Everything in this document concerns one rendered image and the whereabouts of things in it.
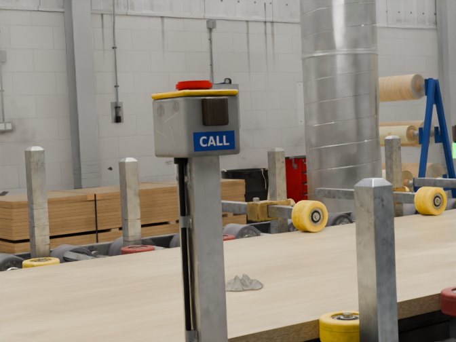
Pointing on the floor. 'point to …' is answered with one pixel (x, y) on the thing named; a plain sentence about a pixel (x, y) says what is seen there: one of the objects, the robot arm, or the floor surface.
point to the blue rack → (433, 92)
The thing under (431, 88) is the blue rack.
